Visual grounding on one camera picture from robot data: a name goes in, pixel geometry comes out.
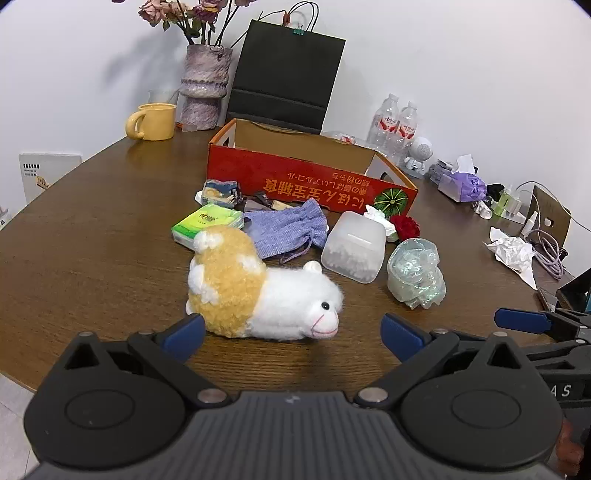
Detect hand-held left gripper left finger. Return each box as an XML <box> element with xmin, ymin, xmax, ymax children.
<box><xmin>62</xmin><ymin>313</ymin><xmax>232</xmax><ymax>408</ymax></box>

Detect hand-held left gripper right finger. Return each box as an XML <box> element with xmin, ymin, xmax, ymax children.
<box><xmin>353</xmin><ymin>312</ymin><xmax>528</xmax><ymax>409</ymax></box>

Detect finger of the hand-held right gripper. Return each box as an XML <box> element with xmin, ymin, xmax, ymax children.
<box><xmin>494</xmin><ymin>308</ymin><xmax>591</xmax><ymax>343</ymax></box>
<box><xmin>526</xmin><ymin>342</ymin><xmax>591</xmax><ymax>370</ymax></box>

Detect white and tan plush toy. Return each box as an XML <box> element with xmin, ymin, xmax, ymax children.
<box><xmin>186</xmin><ymin>225</ymin><xmax>345</xmax><ymax>341</ymax></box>

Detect translucent plastic container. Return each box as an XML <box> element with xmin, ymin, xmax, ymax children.
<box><xmin>321</xmin><ymin>211</ymin><xmax>387</xmax><ymax>286</ymax></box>

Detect red rose flower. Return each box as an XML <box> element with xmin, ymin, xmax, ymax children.
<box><xmin>392</xmin><ymin>215</ymin><xmax>421</xmax><ymax>241</ymax></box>

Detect green tissue pack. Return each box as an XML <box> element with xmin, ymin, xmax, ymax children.
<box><xmin>172</xmin><ymin>206</ymin><xmax>245</xmax><ymax>245</ymax></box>

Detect white tissue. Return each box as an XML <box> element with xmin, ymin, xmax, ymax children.
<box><xmin>364</xmin><ymin>205</ymin><xmax>398</xmax><ymax>241</ymax></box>

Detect purple drawstring pouch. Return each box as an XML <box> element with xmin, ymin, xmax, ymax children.
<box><xmin>243</xmin><ymin>199</ymin><xmax>329</xmax><ymax>265</ymax></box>

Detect blue painted tissue pack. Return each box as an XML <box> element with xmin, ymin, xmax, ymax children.
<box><xmin>202</xmin><ymin>179</ymin><xmax>243</xmax><ymax>206</ymax></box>

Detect red cardboard box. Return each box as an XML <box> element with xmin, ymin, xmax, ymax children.
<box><xmin>206</xmin><ymin>118</ymin><xmax>419</xmax><ymax>222</ymax></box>

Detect person's right hand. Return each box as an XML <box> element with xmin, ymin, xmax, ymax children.
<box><xmin>556</xmin><ymin>411</ymin><xmax>591</xmax><ymax>477</ymax></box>

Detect dark phone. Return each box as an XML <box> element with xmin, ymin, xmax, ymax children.
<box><xmin>537</xmin><ymin>276</ymin><xmax>591</xmax><ymax>315</ymax></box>

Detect white crumpled paper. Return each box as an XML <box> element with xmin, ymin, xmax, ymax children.
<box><xmin>485</xmin><ymin>227</ymin><xmax>539</xmax><ymax>291</ymax></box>

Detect brown cardboard piece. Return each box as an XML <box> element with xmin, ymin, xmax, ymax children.
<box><xmin>524</xmin><ymin>185</ymin><xmax>572</xmax><ymax>241</ymax></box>

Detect green small bottle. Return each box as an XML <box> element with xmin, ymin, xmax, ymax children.
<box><xmin>492</xmin><ymin>189</ymin><xmax>515</xmax><ymax>216</ymax></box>

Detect purple tissue pack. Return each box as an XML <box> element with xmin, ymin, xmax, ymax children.
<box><xmin>438</xmin><ymin>154</ymin><xmax>488</xmax><ymax>203</ymax></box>

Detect grey small box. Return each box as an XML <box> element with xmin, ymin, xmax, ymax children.
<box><xmin>429</xmin><ymin>160</ymin><xmax>455</xmax><ymax>184</ymax></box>

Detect white robot figurine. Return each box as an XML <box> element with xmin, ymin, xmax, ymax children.
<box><xmin>404</xmin><ymin>136</ymin><xmax>435</xmax><ymax>178</ymax></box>

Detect clear plastic packaging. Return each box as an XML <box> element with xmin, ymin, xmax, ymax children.
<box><xmin>322</xmin><ymin>130</ymin><xmax>370</xmax><ymax>147</ymax></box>

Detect clear water bottle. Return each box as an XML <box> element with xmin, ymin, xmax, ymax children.
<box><xmin>392</xmin><ymin>102</ymin><xmax>419</xmax><ymax>154</ymax></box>
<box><xmin>368</xmin><ymin>93</ymin><xmax>400</xmax><ymax>148</ymax></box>

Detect white booklet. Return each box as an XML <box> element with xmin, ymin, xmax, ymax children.
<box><xmin>19</xmin><ymin>153</ymin><xmax>83</xmax><ymax>204</ymax></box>

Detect yellow mug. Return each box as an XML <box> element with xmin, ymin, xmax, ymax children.
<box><xmin>126</xmin><ymin>103</ymin><xmax>177</xmax><ymax>141</ymax></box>

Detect purple ceramic vase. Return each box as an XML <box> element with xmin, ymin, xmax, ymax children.
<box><xmin>179</xmin><ymin>45</ymin><xmax>233</xmax><ymax>131</ymax></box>

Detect black paper bag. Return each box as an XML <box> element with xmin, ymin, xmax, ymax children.
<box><xmin>226</xmin><ymin>1</ymin><xmax>347</xmax><ymax>136</ymax></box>

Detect dried flowers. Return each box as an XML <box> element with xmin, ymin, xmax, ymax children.
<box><xmin>112</xmin><ymin>0</ymin><xmax>259</xmax><ymax>47</ymax></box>

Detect purple cable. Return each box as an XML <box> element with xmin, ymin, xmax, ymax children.
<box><xmin>530</xmin><ymin>230</ymin><xmax>567</xmax><ymax>278</ymax></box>

